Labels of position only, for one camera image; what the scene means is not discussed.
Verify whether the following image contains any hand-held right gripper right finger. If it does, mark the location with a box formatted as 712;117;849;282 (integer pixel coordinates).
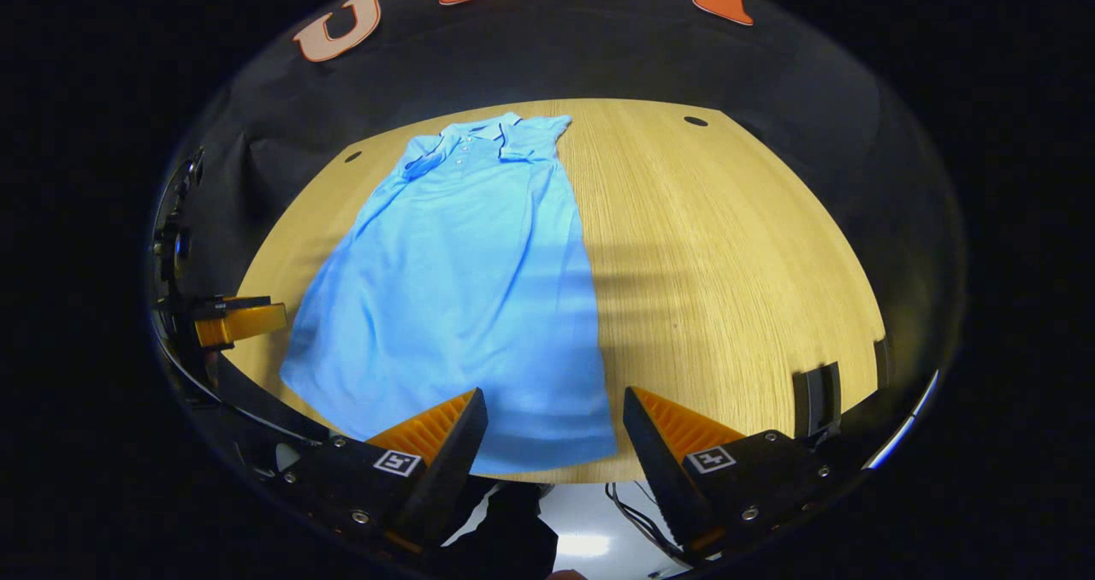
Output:
621;385;838;562

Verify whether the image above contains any black cable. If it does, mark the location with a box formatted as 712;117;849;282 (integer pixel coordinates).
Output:
606;482;685;559

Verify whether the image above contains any light blue T-shirt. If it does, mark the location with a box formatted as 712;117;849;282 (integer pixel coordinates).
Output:
280;112;619;476

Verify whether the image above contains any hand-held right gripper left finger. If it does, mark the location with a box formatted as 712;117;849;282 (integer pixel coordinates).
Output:
272;387;490;555

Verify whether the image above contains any black backdrop cloth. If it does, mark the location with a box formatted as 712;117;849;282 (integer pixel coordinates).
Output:
158;0;968;410

